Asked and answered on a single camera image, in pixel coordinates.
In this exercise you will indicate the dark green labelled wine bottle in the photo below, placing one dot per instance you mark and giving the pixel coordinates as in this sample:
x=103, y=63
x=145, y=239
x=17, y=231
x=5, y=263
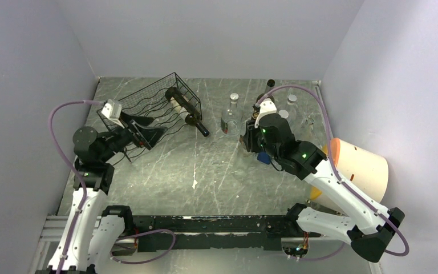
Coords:
x=185, y=109

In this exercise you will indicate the square black-capped liquor bottle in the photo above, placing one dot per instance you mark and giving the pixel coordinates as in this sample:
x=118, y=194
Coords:
x=251, y=117

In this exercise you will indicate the clear bottle red label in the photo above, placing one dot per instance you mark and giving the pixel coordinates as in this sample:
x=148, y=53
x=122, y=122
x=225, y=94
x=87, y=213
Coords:
x=306, y=130

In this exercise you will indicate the blue liquid glass bottle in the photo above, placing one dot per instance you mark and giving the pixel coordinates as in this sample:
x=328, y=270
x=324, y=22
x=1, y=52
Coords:
x=264, y=157

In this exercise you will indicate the cream drum orange lid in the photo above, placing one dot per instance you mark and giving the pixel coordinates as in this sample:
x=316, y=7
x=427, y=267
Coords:
x=368, y=171

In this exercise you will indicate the clear round silver-capped bottle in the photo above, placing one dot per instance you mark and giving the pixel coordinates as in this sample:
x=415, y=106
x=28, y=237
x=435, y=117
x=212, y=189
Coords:
x=231, y=117

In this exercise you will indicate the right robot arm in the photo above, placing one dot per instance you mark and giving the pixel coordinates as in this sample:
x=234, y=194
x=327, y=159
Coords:
x=368, y=226

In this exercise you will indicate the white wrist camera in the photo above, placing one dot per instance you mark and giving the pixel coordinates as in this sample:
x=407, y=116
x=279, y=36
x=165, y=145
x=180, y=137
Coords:
x=112, y=111
x=265, y=108

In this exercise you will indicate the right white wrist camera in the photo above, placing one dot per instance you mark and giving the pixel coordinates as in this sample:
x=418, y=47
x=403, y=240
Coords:
x=265, y=108

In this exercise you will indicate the black wire wine rack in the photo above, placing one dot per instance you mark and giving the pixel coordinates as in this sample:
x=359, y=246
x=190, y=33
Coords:
x=150, y=101

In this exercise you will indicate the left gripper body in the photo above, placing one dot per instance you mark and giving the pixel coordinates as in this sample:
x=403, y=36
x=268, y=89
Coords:
x=132, y=136

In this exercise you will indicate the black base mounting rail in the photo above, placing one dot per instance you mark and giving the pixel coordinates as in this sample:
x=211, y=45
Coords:
x=219, y=232

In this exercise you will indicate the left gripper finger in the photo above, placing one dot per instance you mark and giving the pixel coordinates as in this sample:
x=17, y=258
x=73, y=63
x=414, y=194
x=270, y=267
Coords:
x=150, y=136
x=141, y=120

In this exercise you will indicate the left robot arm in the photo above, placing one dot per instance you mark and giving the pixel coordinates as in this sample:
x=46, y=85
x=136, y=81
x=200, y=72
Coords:
x=92, y=230

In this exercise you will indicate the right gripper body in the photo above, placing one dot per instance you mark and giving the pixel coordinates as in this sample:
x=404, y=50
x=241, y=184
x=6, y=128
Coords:
x=252, y=137

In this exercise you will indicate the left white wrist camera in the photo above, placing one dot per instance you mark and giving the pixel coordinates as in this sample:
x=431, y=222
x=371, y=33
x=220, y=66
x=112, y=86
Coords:
x=112, y=111

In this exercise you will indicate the tall dark wine bottle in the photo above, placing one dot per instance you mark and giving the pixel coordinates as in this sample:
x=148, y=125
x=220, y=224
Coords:
x=270, y=84

